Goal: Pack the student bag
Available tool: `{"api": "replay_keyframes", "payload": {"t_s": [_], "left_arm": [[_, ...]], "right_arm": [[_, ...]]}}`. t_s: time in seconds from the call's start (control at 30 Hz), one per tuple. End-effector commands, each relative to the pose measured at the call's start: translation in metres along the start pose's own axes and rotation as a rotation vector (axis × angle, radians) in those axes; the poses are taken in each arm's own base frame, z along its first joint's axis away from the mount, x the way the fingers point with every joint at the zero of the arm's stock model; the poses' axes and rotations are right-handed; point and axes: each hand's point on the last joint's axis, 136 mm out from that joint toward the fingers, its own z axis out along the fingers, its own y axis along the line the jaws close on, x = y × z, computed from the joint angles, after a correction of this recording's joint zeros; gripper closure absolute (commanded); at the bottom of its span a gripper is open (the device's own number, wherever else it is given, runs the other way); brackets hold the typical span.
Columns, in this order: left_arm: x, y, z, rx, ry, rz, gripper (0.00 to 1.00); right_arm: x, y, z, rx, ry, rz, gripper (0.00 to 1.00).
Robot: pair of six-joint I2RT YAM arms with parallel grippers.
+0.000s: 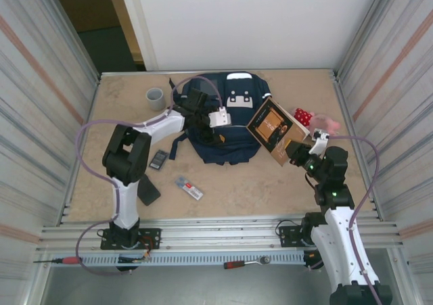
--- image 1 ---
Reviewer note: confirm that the grey plastic cup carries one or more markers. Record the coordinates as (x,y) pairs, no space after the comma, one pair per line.
(155,102)

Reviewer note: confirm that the small black labelled box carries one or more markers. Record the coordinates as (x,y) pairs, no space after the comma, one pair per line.
(159,159)

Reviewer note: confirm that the navy blue backpack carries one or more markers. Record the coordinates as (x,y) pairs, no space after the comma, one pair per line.
(236,142)

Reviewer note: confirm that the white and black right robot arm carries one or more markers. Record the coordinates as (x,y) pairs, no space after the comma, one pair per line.
(345,237)

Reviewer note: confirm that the silver pack with red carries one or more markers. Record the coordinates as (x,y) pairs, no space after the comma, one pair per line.
(189,188)

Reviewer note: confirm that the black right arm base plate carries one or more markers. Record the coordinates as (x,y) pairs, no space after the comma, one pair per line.
(287,234)

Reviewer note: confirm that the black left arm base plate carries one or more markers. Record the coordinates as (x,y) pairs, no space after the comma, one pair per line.
(152,234)

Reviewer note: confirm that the black pouch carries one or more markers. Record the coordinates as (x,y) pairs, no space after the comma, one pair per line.
(149,191)

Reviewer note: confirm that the aluminium rail frame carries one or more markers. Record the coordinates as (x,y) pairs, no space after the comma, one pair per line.
(220,232)

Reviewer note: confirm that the pink plush toy, red dotted dress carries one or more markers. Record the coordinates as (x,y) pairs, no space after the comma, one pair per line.
(304,115)

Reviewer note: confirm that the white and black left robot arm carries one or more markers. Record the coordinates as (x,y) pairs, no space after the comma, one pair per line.
(126,200)

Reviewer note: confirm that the brown paperback book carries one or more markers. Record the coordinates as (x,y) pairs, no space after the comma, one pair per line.
(270,125)

